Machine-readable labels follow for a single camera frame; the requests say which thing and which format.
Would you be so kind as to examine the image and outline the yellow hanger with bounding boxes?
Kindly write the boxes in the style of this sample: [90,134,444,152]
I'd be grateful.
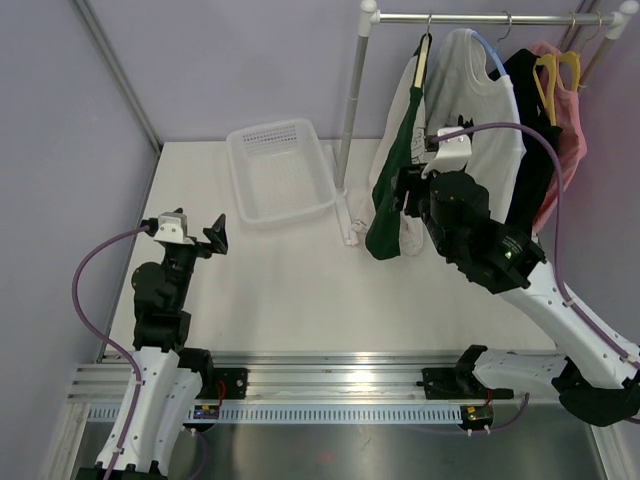
[532,54,558,127]
[559,51,582,92]

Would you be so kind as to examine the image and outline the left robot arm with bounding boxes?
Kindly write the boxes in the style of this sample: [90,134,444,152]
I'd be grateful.
[72,209,228,479]

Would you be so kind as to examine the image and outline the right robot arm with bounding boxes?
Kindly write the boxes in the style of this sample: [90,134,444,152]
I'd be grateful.
[392,164,639,427]

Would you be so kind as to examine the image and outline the green and white t shirt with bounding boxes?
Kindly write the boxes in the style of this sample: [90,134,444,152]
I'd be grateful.
[351,34,433,261]

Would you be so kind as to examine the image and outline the yellow hanger front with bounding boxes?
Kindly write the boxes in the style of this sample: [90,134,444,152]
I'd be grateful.
[532,54,558,127]

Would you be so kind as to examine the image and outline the metal clothes rack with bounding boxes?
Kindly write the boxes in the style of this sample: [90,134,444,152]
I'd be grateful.
[333,0,640,191]

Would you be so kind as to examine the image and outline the black t shirt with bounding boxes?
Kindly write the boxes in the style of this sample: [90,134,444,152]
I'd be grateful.
[483,49,562,239]

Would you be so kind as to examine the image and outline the white plastic basket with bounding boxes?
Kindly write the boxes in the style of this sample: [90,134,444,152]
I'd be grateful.
[226,118,337,230]

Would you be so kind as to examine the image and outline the white printed t shirt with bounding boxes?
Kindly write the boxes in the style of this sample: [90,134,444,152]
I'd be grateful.
[425,29,526,223]

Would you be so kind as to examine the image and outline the white slotted cable duct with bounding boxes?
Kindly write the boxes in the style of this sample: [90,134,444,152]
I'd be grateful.
[87,404,464,424]

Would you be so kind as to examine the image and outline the aluminium mounting rail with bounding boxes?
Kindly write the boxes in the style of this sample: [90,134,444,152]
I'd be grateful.
[67,349,611,401]

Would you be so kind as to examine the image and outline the light blue hanger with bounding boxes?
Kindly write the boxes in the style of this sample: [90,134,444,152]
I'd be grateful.
[471,30,508,77]

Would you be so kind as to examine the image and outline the cream plastic hanger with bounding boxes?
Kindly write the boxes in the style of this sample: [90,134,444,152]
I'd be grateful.
[413,14,433,89]

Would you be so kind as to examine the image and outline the pink t shirt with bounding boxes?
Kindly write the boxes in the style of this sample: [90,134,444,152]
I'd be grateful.
[529,41,588,234]

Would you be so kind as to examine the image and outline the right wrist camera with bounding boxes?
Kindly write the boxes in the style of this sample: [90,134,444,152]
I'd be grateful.
[421,127,472,179]

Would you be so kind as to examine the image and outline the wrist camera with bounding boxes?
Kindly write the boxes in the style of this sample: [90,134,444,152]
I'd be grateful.
[421,127,472,179]
[152,212,195,245]

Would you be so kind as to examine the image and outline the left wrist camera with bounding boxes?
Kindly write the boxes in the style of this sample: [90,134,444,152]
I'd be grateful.
[152,212,195,245]

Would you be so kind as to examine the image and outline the yellow hanger back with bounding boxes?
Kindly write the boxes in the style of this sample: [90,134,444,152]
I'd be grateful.
[559,51,582,92]

